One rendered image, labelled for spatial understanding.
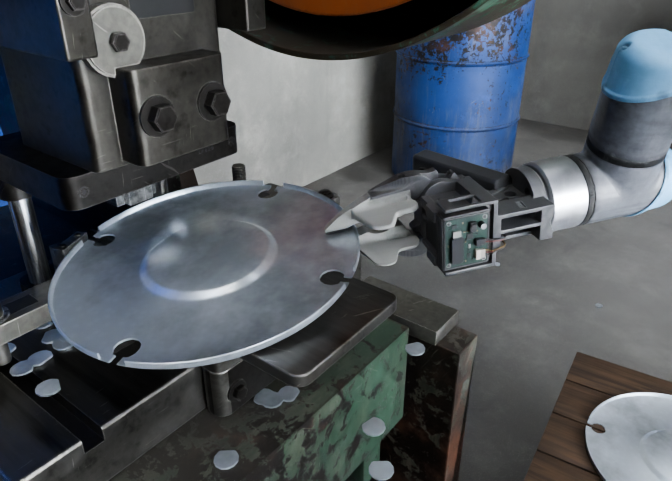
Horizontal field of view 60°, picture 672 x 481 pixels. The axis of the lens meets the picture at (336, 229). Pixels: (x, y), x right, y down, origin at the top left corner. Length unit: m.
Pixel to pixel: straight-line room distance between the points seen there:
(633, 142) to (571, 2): 3.20
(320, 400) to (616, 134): 0.39
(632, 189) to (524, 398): 1.06
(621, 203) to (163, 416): 0.49
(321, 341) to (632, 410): 0.76
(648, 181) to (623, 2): 3.10
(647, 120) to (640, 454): 0.61
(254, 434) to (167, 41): 0.37
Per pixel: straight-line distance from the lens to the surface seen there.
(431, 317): 0.75
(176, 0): 0.56
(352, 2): 0.80
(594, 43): 3.78
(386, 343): 0.70
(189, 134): 0.54
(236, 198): 0.67
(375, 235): 0.59
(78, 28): 0.47
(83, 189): 0.54
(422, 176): 0.58
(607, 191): 0.64
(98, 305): 0.56
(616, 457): 1.06
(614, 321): 2.02
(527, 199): 0.60
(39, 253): 0.69
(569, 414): 1.10
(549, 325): 1.92
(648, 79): 0.59
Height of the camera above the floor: 1.07
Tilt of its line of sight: 27 degrees down
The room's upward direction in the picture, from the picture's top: straight up
